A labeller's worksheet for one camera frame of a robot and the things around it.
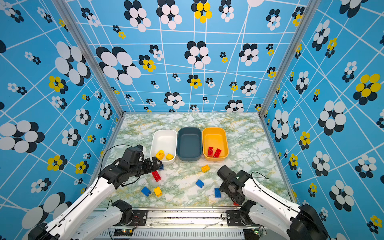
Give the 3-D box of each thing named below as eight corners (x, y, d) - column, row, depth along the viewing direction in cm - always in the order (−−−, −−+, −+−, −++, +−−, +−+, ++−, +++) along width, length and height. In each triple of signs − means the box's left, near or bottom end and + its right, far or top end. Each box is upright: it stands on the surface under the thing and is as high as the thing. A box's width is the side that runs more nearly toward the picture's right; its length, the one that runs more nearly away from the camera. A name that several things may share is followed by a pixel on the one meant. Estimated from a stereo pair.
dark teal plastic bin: (176, 161, 96) (175, 156, 91) (178, 132, 111) (178, 127, 106) (202, 161, 96) (202, 156, 91) (201, 132, 111) (201, 127, 106)
